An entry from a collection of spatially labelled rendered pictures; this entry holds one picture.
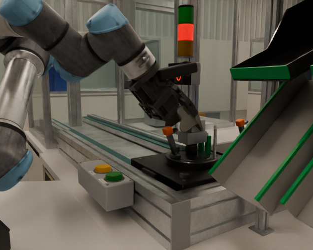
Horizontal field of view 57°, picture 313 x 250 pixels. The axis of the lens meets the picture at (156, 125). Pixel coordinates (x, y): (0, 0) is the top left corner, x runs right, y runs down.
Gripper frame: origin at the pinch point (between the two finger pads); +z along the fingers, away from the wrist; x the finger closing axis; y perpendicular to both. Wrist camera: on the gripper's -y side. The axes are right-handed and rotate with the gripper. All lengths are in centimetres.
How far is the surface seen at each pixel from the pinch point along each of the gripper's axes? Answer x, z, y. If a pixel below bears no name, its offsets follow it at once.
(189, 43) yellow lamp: -16.4, -9.4, -23.2
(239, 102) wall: -699, 579, -532
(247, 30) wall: -693, 397, -721
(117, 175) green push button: 0.0, -7.1, 23.2
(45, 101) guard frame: -82, -15, 15
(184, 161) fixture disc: 4.1, 2.3, 10.1
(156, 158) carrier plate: -8.2, 3.3, 11.8
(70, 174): -39.1, 0.9, 30.8
